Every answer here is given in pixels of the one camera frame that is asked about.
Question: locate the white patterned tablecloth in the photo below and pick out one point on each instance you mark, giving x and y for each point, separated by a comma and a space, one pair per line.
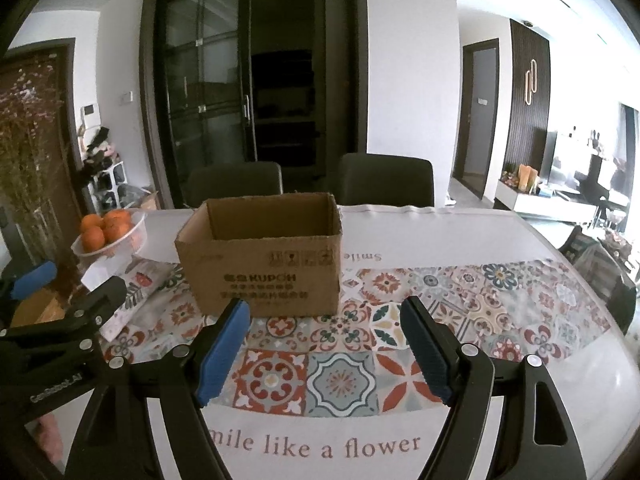
325, 410

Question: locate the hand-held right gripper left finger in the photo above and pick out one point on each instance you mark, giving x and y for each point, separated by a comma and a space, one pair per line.
222, 355

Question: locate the glass vase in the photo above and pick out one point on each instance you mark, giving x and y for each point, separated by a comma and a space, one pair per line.
42, 235

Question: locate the woven tan basket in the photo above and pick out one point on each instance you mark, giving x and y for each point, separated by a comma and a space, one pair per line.
40, 306

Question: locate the orange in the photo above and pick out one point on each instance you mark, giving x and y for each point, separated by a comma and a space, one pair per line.
92, 221
119, 217
119, 234
92, 241

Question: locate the dark framed interior door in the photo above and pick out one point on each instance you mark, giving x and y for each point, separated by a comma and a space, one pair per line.
480, 115

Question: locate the chair with draped cloth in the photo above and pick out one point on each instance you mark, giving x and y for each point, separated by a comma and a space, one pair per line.
600, 270

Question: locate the white storage shelf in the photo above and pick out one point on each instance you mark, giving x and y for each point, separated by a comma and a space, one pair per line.
110, 182

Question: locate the dark dining chair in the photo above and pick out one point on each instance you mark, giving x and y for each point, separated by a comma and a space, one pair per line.
235, 180
385, 177

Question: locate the dark glass door cabinet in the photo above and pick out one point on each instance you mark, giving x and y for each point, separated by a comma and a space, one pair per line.
215, 85

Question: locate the leaf print tissue pouch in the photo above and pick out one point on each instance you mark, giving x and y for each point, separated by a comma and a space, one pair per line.
145, 290

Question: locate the white wall intercom panel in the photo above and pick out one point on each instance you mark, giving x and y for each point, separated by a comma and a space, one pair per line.
90, 109

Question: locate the brown cardboard box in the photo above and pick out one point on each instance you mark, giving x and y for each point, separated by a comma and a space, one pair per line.
265, 275

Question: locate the dried flower bouquet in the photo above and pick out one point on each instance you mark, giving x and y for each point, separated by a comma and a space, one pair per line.
30, 135

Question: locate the orange paper bags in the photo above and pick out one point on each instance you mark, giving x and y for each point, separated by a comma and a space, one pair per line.
527, 177

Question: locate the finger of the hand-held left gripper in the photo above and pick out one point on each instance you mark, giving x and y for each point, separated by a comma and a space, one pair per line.
100, 300
32, 275

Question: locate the looped wall lamp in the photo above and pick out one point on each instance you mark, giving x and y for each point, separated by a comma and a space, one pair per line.
530, 82

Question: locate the clear fruit bowl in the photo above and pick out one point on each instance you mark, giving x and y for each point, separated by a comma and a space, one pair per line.
135, 237

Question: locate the person's left forearm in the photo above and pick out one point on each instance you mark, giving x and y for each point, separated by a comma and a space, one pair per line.
50, 435

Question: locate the dark slatted wall panel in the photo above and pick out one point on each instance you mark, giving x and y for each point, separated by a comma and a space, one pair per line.
537, 135

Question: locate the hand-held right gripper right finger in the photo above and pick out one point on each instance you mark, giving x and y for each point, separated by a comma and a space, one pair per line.
425, 350

